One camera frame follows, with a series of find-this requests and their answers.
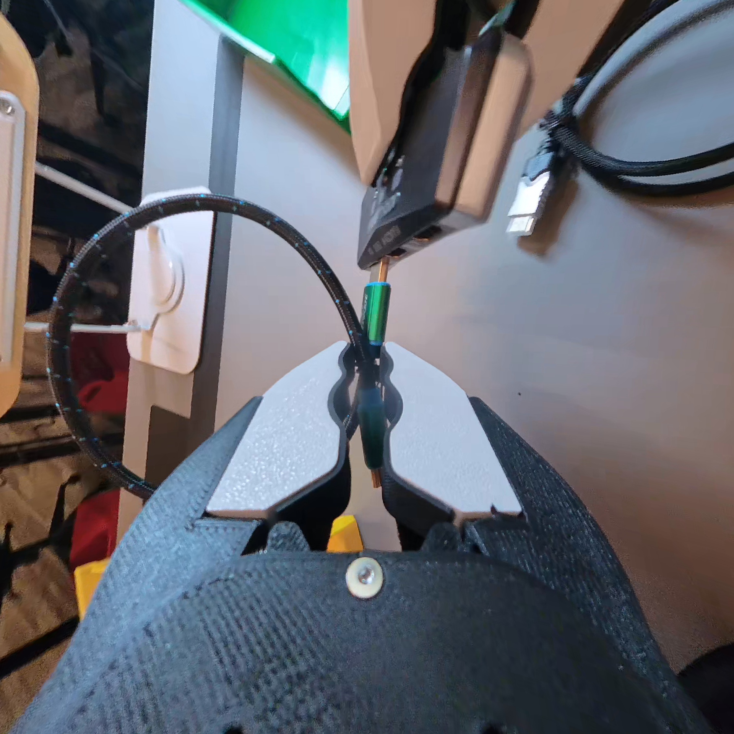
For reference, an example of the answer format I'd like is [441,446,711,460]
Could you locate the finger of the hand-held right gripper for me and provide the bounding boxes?
[348,0,460,185]
[516,0,627,138]

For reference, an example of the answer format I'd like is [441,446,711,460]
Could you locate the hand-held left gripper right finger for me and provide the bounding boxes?
[375,341,524,548]

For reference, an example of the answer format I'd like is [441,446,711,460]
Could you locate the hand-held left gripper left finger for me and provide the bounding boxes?
[205,341,359,546]

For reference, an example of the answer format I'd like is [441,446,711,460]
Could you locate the grey multiport hub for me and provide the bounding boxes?
[357,31,532,271]

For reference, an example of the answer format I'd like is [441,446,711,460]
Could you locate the black hdmi cable green plugs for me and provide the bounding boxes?
[49,194,393,501]

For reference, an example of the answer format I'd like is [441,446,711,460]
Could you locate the thick black braided cable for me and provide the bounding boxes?
[505,0,734,242]

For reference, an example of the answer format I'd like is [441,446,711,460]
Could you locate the yellow plastic bin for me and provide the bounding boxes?
[73,515,363,621]

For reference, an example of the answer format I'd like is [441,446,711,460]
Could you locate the green plastic bin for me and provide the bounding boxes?
[180,0,352,136]

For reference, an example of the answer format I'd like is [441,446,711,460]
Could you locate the red bag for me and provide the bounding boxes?
[69,333,132,568]

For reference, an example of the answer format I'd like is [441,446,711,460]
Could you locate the white rod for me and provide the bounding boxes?
[26,321,151,336]
[34,161,138,216]

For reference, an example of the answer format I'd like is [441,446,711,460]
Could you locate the desk with wooden edge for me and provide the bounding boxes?
[0,11,41,419]

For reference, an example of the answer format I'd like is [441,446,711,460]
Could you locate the white plastic mount plate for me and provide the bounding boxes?
[126,186,217,376]

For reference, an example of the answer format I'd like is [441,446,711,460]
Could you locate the white desk bracket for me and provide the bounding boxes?
[0,91,27,368]

